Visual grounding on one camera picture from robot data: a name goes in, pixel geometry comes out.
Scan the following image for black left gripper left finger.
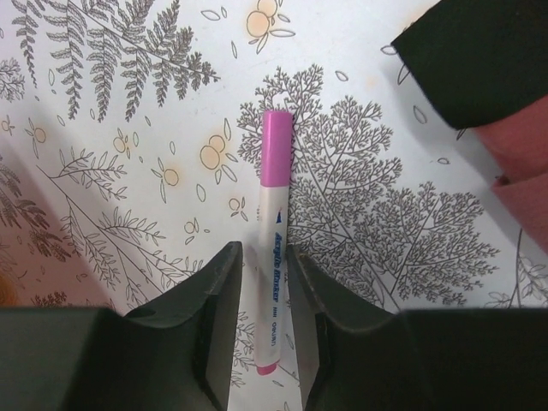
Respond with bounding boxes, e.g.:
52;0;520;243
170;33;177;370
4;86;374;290
1;241;242;410

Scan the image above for floral patterned table mat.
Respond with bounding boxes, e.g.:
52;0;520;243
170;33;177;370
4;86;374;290
1;1;547;410

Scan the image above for red folded shirt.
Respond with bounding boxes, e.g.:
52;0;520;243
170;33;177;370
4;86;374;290
391;1;547;249

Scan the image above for pink cap white marker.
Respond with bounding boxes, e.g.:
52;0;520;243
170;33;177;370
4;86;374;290
254;110;293;376

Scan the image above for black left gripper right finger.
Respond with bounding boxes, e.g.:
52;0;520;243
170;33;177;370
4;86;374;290
287;247;547;410

